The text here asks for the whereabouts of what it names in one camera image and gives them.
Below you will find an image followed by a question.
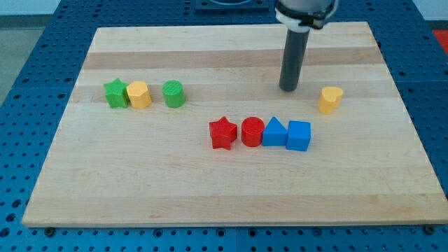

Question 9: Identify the yellow hexagon block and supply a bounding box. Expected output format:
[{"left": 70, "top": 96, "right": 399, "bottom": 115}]
[{"left": 127, "top": 81, "right": 152, "bottom": 109}]

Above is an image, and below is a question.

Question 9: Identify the blue triangle block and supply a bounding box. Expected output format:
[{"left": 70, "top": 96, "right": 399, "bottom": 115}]
[{"left": 262, "top": 117, "right": 288, "bottom": 146}]

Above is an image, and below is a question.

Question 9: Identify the red cylinder block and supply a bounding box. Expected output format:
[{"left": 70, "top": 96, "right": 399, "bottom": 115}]
[{"left": 241, "top": 117, "right": 265, "bottom": 147}]

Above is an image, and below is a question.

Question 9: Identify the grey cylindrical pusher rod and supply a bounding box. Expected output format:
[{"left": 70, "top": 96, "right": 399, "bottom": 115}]
[{"left": 279, "top": 30, "right": 309, "bottom": 92}]

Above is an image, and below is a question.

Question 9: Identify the green star block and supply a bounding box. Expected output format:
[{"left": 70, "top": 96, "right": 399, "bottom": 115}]
[{"left": 104, "top": 78, "right": 130, "bottom": 109}]

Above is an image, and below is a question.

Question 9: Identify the green cylinder block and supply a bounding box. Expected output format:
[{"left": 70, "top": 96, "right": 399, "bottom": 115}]
[{"left": 162, "top": 80, "right": 186, "bottom": 108}]

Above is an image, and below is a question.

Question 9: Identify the wooden board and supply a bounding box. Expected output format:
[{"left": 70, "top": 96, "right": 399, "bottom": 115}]
[{"left": 22, "top": 22, "right": 447, "bottom": 228}]

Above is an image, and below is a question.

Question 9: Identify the red star block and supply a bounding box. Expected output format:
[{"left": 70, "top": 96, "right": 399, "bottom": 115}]
[{"left": 209, "top": 116, "right": 237, "bottom": 151}]

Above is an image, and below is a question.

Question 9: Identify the yellow heart block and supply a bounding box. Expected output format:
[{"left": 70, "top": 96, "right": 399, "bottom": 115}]
[{"left": 318, "top": 86, "right": 344, "bottom": 115}]

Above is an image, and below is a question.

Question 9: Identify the blue cube block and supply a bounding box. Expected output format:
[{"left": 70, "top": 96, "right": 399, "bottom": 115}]
[{"left": 286, "top": 120, "right": 312, "bottom": 152}]

